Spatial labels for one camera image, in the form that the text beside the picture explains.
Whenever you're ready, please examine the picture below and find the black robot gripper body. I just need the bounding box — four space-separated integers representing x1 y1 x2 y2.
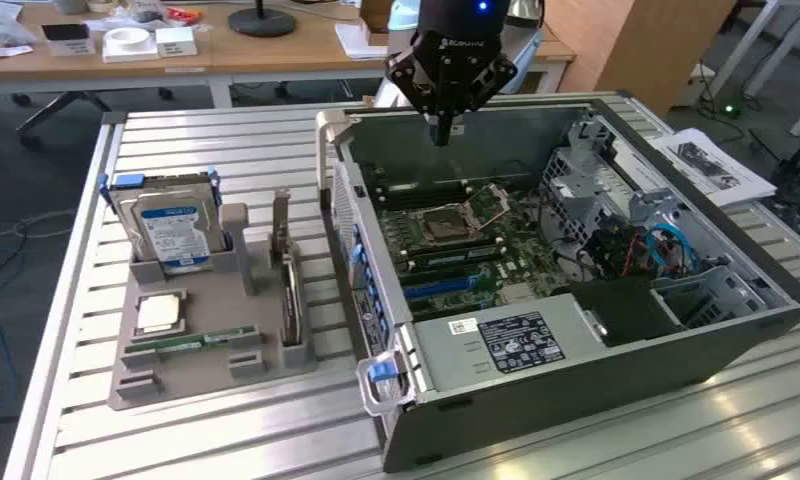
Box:
409 0 508 115

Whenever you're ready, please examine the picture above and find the green graphics card black fan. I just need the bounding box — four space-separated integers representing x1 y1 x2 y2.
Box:
269 187 308 351

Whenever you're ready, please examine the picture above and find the white paper pile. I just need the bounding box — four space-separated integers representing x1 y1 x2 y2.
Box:
334 22 392 62

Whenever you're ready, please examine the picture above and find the brown cardboard box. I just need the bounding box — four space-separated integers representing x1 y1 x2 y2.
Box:
358 0 392 34

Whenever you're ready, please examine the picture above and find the wooden desk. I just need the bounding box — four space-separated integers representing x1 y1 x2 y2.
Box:
0 0 578 109

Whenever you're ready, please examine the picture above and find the black lamp base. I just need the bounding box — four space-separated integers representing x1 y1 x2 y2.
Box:
227 0 300 39

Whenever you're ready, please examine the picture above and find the black RAM slot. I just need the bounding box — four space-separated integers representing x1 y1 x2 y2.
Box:
380 195 474 212
404 238 501 261

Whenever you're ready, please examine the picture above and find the metal socket cover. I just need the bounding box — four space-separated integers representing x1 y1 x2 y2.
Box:
462 182 516 232

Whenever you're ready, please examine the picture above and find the metal drive cage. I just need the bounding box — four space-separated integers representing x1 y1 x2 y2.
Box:
537 117 645 241

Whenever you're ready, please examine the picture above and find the CPU socket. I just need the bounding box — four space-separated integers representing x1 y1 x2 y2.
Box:
417 203 482 247

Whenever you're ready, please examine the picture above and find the green motherboard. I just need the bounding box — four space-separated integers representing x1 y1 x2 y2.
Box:
365 164 574 321

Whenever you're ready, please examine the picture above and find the white cube box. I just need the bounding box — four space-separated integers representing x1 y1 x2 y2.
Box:
153 26 198 59

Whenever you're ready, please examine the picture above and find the red packet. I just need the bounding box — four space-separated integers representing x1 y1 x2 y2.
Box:
165 5 202 26

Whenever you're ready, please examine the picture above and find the printed paper stack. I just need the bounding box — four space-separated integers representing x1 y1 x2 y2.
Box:
649 127 780 209

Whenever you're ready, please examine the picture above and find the green RAM stick in slot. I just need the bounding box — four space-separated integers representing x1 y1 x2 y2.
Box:
409 245 501 269

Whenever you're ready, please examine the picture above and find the black expansion slot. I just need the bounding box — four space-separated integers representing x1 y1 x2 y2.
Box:
398 267 476 286

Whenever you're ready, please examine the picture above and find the white flat box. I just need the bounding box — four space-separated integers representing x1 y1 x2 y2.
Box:
101 42 161 64

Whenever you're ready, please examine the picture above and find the white tape roll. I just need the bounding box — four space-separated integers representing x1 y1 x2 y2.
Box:
103 27 151 51

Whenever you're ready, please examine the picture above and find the blue expansion slot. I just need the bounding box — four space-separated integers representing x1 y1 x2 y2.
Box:
402 277 482 301

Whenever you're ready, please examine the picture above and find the hard disk with blue rails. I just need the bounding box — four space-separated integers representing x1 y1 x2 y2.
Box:
98 167 233 276

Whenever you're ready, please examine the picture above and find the white box black top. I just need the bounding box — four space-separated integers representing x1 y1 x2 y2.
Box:
41 23 97 57

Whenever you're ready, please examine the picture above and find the black chair base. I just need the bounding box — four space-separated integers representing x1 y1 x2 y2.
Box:
13 89 113 149

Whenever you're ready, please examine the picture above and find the gray printed parts rack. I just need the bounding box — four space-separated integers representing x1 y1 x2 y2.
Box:
105 187 321 412

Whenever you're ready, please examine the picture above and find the metal disk bay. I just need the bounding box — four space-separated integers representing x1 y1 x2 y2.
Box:
649 263 772 332

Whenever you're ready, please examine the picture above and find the gray power supply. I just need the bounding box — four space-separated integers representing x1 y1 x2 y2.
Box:
409 294 608 396

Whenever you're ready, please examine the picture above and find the silver CPU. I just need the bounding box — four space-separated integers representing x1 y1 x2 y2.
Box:
135 294 187 335

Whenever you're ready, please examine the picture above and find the clear plastic bag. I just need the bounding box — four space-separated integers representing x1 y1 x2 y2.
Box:
0 0 38 46

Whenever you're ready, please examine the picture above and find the dark gray PC case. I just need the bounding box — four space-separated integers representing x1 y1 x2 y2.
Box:
313 89 800 474

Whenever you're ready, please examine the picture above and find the black wire bundle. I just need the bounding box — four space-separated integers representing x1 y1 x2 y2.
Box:
550 225 641 281

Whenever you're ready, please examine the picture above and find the blue wire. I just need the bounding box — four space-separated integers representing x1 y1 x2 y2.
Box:
644 222 700 277

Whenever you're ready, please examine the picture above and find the white desk frame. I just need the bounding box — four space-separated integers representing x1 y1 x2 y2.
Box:
705 0 800 137

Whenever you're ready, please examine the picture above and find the gray floor cable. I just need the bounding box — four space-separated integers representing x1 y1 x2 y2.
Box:
0 208 75 239

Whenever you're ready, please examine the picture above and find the gray case handle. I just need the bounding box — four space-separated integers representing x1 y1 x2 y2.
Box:
356 349 414 416

